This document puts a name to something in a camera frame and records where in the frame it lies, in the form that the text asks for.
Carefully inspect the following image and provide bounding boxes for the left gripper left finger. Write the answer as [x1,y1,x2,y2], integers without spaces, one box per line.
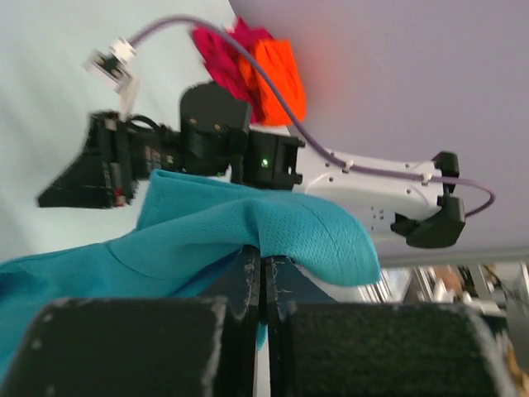
[1,246,260,396]

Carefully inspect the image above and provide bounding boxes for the orange folded t shirt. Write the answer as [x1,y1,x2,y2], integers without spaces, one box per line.
[237,38,307,127]

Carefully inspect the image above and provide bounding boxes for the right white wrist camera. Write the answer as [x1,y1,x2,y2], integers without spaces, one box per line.
[84,37,141,121]

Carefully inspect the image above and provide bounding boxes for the magenta folded t shirt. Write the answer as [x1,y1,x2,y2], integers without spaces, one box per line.
[191,17,273,103]

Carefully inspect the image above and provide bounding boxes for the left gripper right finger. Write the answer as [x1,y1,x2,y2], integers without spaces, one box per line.
[264,258,517,396]

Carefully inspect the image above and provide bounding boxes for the teal t shirt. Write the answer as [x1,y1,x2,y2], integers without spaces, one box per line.
[1,170,380,367]

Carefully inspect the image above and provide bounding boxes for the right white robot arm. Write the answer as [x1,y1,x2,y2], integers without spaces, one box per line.
[37,83,466,249]

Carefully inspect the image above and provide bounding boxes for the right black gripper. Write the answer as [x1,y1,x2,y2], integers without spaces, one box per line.
[37,112,183,209]

